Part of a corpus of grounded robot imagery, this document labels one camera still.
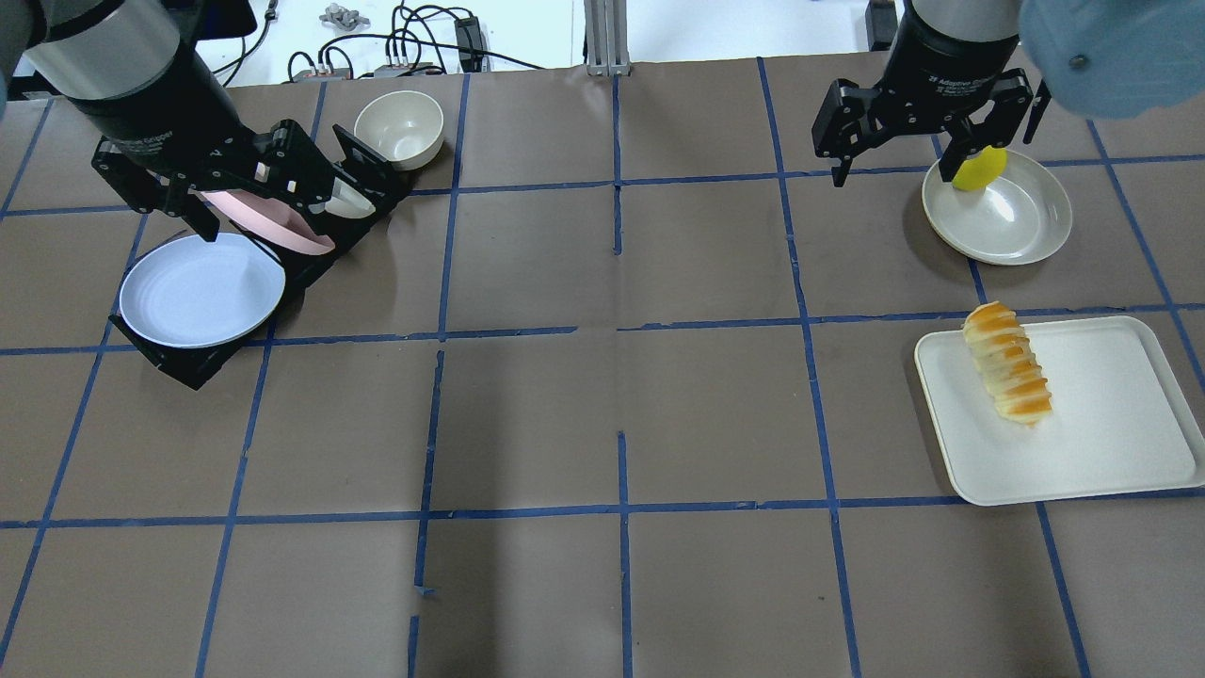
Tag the grey metal clamp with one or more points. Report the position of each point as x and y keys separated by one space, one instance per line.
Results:
x=343 y=19

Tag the striped bread loaf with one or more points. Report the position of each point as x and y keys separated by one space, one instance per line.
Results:
x=1006 y=364

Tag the cream round plate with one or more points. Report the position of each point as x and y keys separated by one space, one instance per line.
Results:
x=1021 y=218

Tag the black power adapter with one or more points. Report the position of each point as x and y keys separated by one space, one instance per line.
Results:
x=471 y=44

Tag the blue plate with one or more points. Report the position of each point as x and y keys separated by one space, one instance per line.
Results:
x=191 y=294

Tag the cream plate in rack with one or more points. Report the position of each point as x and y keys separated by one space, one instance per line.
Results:
x=347 y=202

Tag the cream bowl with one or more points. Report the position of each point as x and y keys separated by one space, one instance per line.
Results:
x=406 y=127

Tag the yellow lemon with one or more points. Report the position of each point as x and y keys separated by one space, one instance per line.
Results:
x=977 y=172

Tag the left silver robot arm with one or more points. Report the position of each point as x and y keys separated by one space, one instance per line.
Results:
x=96 y=49

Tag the aluminium frame post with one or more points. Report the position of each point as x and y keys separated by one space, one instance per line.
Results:
x=606 y=38

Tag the pink plate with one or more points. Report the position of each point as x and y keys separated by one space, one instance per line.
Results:
x=270 y=219

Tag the black dish rack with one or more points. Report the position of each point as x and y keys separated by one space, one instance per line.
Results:
x=195 y=367

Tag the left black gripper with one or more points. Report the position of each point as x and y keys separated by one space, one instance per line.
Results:
x=153 y=115

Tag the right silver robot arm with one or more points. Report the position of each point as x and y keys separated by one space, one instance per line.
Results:
x=1101 y=59

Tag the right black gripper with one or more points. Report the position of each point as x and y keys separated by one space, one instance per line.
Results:
x=949 y=58

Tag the white rectangular tray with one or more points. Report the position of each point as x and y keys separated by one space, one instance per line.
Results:
x=1120 y=422

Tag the small usb hub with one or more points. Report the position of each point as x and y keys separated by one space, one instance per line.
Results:
x=394 y=70

